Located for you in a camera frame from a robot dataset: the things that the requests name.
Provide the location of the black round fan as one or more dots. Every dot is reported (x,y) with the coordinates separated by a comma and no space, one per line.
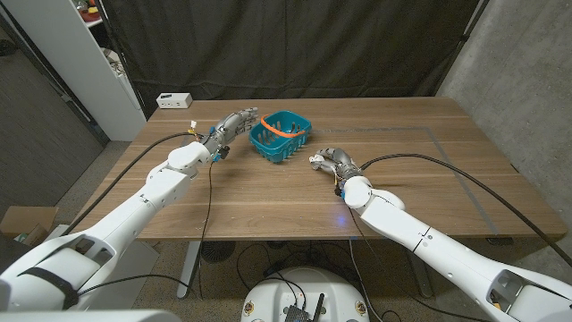
(217,250)

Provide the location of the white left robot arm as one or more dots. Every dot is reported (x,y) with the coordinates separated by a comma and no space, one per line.
(156,192)

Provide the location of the grey table leg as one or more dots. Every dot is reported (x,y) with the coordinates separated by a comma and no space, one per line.
(424,282)
(187,268)

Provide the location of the white AirPods case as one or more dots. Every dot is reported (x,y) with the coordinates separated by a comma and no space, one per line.
(315,158)

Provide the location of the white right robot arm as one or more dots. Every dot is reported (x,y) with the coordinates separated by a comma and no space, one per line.
(424,241)

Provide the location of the black antenna module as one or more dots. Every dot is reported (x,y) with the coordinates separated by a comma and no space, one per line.
(295,314)

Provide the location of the white robot torso base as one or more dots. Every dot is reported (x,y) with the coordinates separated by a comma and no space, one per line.
(277,290)

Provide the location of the cardboard box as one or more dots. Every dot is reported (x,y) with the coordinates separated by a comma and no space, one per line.
(27,219)

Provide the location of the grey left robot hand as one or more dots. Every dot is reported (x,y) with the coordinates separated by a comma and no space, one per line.
(225,132)

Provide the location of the red bowl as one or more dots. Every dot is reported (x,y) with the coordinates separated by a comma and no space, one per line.
(90,16)

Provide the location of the white cabinet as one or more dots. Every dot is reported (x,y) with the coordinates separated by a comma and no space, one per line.
(67,53)

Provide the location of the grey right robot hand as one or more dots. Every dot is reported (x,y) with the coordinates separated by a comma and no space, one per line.
(344,161)

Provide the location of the white power strip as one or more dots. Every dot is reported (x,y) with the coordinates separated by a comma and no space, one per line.
(174,100)

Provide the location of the black curtain backdrop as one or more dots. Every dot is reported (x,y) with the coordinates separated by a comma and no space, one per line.
(286,44)

